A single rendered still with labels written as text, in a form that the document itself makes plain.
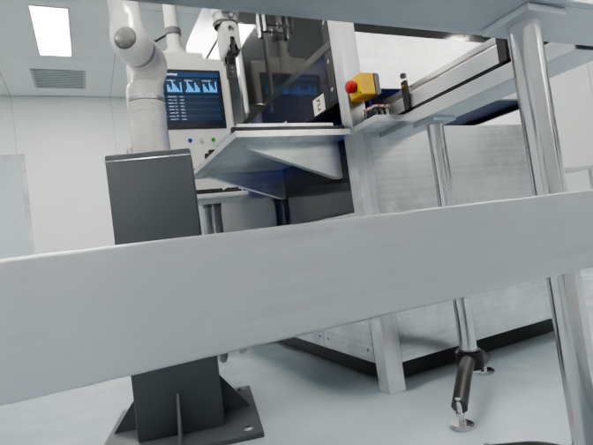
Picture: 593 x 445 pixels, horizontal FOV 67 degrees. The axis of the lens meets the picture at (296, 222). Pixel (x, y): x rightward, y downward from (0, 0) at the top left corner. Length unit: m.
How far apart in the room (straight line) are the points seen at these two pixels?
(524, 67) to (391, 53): 0.94
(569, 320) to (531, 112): 0.33
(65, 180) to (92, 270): 6.49
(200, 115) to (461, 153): 1.31
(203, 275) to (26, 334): 0.16
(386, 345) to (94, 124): 6.08
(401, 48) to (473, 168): 0.52
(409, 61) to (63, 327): 1.53
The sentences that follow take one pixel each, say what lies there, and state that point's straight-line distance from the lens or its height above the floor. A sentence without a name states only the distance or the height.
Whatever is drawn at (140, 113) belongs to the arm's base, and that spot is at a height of 1.00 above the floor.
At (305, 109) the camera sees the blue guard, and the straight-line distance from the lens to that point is 1.83.
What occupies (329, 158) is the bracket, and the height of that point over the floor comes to 0.80.
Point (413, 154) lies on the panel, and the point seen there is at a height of 0.78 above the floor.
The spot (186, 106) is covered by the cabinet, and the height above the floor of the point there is 1.29.
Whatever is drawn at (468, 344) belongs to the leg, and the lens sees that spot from 1.47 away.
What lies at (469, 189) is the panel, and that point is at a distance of 1.81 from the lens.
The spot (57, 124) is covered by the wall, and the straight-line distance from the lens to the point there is 7.11.
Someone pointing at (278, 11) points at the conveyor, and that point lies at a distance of 0.67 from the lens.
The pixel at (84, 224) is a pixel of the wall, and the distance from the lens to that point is 6.84.
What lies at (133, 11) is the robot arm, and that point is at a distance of 1.67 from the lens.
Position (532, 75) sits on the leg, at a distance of 0.84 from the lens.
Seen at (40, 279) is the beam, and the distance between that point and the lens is 0.45.
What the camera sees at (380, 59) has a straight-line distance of 1.70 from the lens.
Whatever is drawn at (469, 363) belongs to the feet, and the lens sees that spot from 1.43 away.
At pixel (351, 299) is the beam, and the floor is 0.46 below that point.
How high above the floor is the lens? 0.53
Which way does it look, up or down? 2 degrees up
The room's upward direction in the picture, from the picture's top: 8 degrees counter-clockwise
